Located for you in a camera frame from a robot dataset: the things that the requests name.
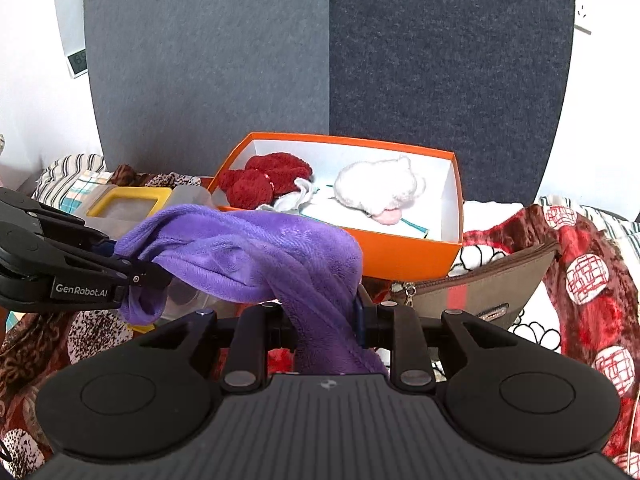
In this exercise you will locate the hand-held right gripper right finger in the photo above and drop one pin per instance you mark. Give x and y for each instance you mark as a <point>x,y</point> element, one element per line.
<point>360,325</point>

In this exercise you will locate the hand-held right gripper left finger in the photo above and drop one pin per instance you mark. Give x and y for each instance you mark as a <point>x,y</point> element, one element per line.
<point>250,340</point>

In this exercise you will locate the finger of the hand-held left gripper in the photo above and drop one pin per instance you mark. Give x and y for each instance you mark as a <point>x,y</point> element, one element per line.
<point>60,227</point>
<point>90,287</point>

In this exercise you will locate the orange cardboard box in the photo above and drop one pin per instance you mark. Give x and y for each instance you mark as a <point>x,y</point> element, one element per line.
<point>400,255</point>

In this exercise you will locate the purple fleece cloth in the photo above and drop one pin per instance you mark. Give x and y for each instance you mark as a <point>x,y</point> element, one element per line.
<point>260,255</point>

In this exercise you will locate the striped plaid cloth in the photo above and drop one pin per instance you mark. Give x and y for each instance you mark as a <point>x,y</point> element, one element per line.
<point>70,172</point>

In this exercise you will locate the white sock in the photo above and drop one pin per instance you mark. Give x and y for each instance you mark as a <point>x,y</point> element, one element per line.
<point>297,195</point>

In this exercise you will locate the brown pouch red stripe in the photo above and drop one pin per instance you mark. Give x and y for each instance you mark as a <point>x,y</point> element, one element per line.
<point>500,285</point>

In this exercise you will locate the red fuzzy socks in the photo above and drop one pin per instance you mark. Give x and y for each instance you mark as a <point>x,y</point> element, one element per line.
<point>260,177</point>

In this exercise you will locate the white digital clock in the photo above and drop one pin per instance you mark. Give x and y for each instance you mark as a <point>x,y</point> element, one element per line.
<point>75,35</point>

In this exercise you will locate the light grey felt panel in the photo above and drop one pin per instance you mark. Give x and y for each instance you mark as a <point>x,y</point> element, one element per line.
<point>200,60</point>

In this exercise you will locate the red floral printed blanket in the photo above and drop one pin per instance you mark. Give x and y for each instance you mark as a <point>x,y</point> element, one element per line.
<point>565,240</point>

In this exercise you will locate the dark grey felt panel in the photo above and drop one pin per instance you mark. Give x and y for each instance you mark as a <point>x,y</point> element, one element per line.
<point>450,70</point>

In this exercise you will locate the white striped sheet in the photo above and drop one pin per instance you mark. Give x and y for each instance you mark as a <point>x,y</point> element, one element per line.
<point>610,220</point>

